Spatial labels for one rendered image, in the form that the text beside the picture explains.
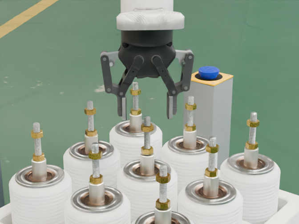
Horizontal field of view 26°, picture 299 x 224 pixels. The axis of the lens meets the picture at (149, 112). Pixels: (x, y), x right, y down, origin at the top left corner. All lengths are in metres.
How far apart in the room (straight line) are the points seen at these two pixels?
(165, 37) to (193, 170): 0.26
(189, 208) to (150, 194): 0.08
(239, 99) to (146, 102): 0.29
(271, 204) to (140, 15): 0.38
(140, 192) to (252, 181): 0.17
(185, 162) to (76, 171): 0.18
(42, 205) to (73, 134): 0.81
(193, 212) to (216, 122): 0.35
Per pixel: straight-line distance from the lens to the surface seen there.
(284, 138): 1.79
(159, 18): 0.87
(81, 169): 1.06
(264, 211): 1.05
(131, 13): 0.88
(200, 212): 0.93
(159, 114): 1.91
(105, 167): 1.06
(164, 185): 0.84
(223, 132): 1.29
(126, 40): 0.92
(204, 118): 1.25
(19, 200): 1.00
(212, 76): 1.24
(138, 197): 0.99
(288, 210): 1.08
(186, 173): 1.08
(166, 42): 0.92
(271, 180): 1.03
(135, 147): 1.14
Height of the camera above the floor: 0.71
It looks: 22 degrees down
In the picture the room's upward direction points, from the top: straight up
